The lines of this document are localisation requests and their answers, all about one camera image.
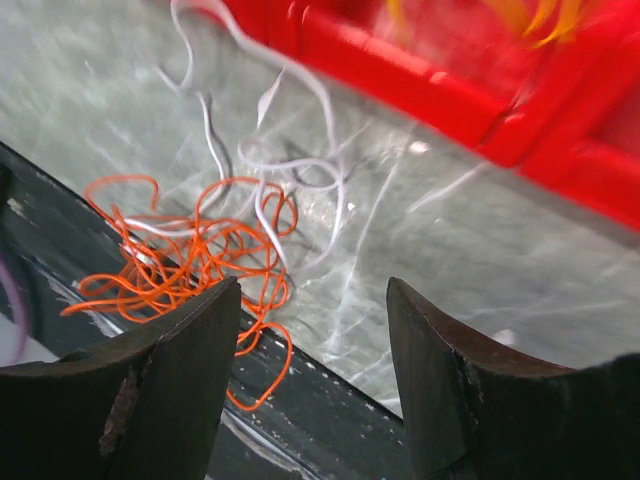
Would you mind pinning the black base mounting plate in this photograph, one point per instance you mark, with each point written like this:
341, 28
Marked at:
321, 429

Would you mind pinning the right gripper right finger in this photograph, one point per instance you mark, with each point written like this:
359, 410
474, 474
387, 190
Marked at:
474, 408

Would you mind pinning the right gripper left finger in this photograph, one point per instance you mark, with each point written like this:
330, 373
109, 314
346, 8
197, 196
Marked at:
143, 405

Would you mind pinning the red three-compartment bin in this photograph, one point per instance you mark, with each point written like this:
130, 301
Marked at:
564, 115

